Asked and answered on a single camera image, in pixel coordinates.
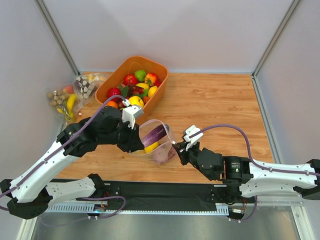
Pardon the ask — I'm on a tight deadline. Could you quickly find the clear polka dot zip bag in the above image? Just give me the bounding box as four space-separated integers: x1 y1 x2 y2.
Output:
131 119 177 165

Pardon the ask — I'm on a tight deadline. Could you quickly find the purple fake eggplant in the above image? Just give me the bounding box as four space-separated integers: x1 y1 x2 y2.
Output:
141 124 170 148

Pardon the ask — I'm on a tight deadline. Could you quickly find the yellow fake pear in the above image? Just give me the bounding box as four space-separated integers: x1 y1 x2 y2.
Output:
136 141 160 155

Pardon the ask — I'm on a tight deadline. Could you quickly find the yellow fake lemon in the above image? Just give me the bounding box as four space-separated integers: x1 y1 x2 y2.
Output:
128 95 145 108
147 85 158 98

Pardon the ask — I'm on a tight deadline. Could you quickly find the red fake apple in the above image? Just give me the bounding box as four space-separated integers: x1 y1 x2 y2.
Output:
123 74 139 86
107 87 122 98

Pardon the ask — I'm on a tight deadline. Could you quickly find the purple fake fruit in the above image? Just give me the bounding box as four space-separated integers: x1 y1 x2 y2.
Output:
152 147 176 164

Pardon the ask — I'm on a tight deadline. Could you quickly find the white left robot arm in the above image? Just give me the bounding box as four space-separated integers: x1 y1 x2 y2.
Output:
0 105 144 220

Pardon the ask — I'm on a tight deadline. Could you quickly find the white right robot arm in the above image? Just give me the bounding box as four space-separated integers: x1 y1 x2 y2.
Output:
172 141 320 200

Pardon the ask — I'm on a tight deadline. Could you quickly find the fake orange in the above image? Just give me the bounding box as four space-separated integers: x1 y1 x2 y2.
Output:
106 100 119 109

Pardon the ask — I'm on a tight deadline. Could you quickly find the yellow fake lemon in basket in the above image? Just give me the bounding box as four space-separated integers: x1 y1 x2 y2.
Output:
147 85 158 98

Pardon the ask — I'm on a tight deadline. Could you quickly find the red fake apple in basket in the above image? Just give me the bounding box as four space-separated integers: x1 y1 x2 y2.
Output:
123 74 139 86

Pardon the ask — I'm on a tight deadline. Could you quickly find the clear bag with banana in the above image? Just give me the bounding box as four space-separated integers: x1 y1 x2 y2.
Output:
46 84 82 123

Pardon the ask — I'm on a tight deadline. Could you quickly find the orange plastic basket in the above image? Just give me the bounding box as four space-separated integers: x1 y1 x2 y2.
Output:
95 56 169 123

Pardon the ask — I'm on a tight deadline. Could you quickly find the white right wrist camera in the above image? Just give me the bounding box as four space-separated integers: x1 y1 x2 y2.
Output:
182 125 204 151

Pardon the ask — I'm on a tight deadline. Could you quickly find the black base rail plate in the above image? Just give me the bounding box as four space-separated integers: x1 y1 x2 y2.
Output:
88 173 244 212

